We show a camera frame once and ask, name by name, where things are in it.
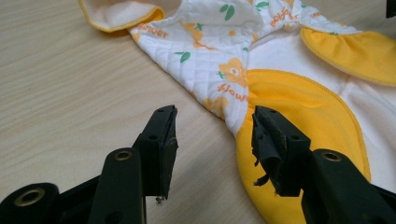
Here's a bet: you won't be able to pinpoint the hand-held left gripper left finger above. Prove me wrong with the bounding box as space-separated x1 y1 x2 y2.
88 105 179 224

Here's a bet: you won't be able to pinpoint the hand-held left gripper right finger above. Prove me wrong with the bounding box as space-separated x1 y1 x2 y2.
250 105 396 224

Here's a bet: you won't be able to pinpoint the white and yellow baby garment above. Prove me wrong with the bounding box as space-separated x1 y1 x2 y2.
78 0 396 224

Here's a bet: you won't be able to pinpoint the dark object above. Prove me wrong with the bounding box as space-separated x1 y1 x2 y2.
386 0 396 19

